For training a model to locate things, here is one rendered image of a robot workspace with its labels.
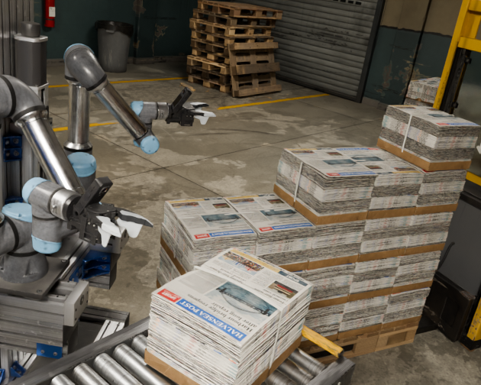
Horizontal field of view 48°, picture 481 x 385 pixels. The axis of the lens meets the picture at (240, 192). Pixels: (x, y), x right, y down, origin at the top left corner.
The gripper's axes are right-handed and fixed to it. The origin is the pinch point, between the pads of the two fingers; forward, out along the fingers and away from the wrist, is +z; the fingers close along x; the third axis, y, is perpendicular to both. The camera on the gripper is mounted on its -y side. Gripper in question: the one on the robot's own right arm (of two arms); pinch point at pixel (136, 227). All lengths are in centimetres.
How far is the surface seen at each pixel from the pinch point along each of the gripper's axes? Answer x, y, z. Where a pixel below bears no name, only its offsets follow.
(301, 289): -38, 16, 30
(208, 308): -13.1, 18.8, 16.3
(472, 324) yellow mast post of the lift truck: -217, 76, 75
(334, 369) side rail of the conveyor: -45, 38, 44
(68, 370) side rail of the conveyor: 1.8, 45.0, -12.6
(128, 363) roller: -10.8, 43.9, -3.1
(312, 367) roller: -43, 39, 38
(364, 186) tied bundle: -140, 4, 14
